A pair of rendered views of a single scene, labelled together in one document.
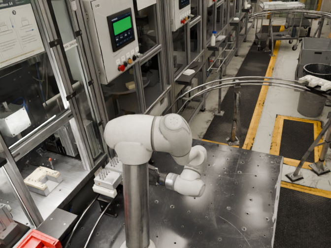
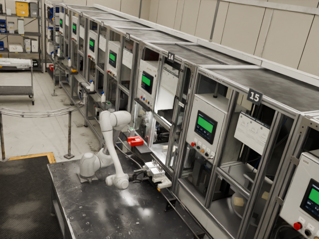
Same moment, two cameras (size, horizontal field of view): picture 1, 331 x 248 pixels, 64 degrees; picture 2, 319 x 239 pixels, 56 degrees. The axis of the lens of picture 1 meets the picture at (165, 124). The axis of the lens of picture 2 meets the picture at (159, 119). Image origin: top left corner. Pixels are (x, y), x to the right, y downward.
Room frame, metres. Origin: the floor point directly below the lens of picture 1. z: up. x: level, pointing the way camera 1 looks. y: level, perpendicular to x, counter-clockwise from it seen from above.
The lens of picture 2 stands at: (2.51, -1.90, 2.56)
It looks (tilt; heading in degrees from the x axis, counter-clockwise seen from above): 23 degrees down; 122
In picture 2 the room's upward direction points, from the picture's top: 8 degrees clockwise
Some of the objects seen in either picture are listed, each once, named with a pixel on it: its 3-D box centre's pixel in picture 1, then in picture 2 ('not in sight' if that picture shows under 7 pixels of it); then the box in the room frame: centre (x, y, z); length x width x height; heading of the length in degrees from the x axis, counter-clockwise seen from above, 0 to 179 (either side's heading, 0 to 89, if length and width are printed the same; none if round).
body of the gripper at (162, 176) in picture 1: (160, 177); (132, 177); (1.10, 0.06, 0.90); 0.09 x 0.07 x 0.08; 62
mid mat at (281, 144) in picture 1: (297, 139); not in sight; (2.46, -1.54, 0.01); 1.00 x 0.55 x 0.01; 153
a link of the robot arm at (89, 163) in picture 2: not in sight; (88, 163); (0.58, -0.01, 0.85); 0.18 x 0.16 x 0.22; 77
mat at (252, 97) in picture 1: (259, 61); not in sight; (5.00, -1.96, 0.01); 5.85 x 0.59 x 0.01; 153
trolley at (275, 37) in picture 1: (278, 24); not in sight; (5.76, -2.57, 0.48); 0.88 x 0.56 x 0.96; 81
